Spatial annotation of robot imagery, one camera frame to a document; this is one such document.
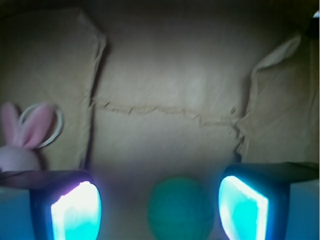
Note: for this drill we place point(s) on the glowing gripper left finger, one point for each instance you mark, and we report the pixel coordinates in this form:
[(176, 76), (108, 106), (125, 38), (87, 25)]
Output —
[(49, 205)]

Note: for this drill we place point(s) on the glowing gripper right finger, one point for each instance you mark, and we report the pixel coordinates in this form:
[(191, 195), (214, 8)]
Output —
[(270, 201)]

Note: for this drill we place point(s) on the green textured ball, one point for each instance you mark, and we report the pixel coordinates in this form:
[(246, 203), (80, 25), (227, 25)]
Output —
[(179, 208)]

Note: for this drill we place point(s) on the pink plush bunny toy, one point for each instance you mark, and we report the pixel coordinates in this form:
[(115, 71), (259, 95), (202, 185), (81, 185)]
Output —
[(21, 139)]

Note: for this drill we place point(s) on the white keyring loop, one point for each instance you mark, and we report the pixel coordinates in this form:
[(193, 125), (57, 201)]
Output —
[(53, 125)]

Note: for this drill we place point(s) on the brown paper lined box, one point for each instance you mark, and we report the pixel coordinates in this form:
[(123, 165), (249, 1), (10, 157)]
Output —
[(154, 89)]

